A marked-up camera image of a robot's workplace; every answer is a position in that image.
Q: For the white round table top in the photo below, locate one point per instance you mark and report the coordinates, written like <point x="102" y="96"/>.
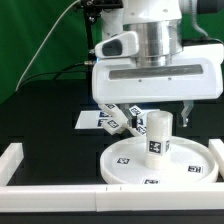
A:
<point x="124" y="162"/>

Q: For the white left fence bar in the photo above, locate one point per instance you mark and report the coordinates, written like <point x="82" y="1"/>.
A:
<point x="9" y="162"/>

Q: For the white right fence bar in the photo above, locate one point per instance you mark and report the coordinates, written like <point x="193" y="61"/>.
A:
<point x="216" y="147"/>

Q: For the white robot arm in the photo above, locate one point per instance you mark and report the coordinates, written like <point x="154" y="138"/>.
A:
<point x="147" y="62"/>

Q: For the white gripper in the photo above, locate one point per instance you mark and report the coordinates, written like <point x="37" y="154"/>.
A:
<point x="193" y="74"/>

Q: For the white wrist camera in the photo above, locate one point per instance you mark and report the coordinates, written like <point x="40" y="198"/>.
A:
<point x="123" y="45"/>

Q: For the white cross-shaped table base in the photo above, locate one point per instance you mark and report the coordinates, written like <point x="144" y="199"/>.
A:
<point x="121" y="120"/>

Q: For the white marker sheet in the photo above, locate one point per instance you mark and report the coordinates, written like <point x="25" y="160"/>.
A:
<point x="94" y="119"/>

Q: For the white front fence bar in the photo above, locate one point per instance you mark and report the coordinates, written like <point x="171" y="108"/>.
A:
<point x="102" y="198"/>

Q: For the black camera stand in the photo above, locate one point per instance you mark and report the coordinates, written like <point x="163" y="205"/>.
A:
<point x="92" y="10"/>

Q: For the white fence bar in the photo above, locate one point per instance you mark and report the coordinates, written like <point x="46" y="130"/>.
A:
<point x="9" y="162"/>
<point x="216" y="147"/>
<point x="102" y="198"/>

